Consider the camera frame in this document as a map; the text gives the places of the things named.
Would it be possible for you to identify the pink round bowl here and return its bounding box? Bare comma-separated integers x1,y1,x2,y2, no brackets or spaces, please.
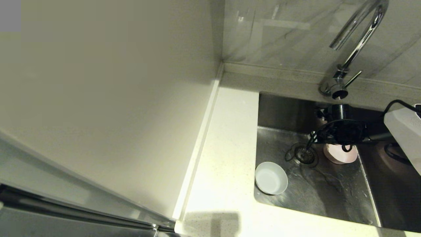
323,142,358,165

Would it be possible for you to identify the chrome gooseneck faucet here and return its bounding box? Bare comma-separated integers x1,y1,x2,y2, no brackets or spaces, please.
318,0,390,100

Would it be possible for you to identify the pale blue round bowl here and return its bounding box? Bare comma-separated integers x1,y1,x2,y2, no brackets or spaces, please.
255,161,289,196

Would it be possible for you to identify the stainless steel sink basin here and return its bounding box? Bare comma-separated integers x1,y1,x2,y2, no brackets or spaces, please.
253,93,421,232

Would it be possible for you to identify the round metal drain strainer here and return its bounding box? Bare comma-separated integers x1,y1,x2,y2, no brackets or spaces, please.
289,143,319,168

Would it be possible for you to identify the tall silver door refrigerator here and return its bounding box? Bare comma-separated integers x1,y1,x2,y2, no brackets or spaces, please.
0,0,224,237

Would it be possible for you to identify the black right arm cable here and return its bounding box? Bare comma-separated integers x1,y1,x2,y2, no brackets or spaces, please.
307,99,420,165

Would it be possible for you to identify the chrome bar door handle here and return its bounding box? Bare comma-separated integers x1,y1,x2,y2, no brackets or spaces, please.
0,184,185,237

